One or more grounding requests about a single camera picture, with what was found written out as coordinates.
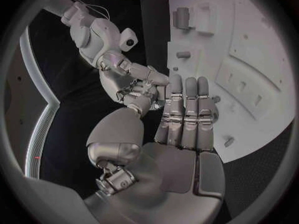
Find large grey cylinder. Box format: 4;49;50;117
172;6;191;28

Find white task board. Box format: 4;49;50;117
166;0;297;163

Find white cable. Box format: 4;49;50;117
62;0;111;21

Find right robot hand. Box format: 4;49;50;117
96;51;170;103

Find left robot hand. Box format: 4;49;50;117
83;74;232;224

